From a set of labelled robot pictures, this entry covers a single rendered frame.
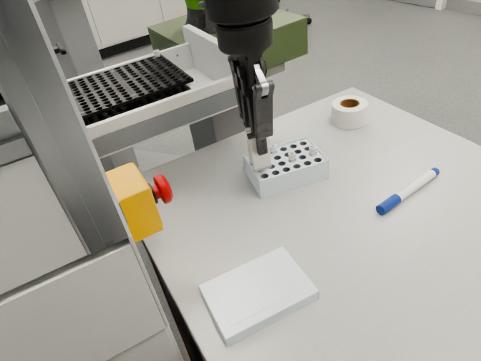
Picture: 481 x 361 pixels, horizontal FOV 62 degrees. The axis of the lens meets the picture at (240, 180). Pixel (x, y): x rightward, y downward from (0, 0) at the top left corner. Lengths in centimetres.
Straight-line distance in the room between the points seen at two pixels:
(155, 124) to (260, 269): 33
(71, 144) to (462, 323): 44
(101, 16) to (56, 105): 355
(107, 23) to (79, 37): 206
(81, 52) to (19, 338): 150
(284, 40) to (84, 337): 89
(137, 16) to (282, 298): 359
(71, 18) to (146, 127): 113
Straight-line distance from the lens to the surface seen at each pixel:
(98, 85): 83
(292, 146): 72
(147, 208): 49
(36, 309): 40
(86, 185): 34
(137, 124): 71
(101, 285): 40
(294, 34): 114
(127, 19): 391
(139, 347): 49
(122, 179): 51
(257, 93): 52
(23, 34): 29
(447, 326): 53
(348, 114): 80
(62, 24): 176
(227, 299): 51
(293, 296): 51
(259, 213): 63
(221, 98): 75
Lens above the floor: 119
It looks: 38 degrees down
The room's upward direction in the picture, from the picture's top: 9 degrees counter-clockwise
